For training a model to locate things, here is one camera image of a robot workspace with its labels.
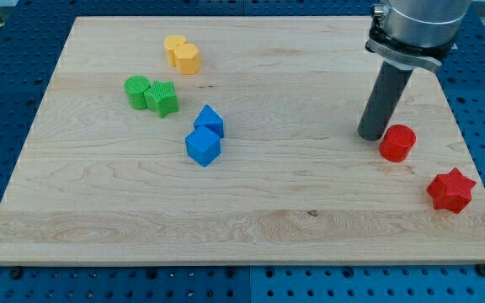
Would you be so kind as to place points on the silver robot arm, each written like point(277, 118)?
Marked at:
point(415, 33)

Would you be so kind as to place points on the blue cube block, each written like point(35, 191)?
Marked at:
point(203, 145)

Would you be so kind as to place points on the blue diamond block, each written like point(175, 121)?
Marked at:
point(210, 119)

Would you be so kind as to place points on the wooden board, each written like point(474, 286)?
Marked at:
point(99, 183)

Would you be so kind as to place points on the green star block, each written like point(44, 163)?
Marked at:
point(161, 97)

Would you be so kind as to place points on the yellow hexagon block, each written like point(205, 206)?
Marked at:
point(187, 58)

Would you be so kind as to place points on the green cylinder block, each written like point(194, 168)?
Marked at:
point(135, 88)

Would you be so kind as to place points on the yellow cylinder block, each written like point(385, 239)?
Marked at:
point(170, 43)

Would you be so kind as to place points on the red cylinder block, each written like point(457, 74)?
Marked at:
point(397, 143)

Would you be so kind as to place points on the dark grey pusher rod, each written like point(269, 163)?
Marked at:
point(388, 88)

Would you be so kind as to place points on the red star block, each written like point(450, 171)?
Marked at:
point(451, 191)

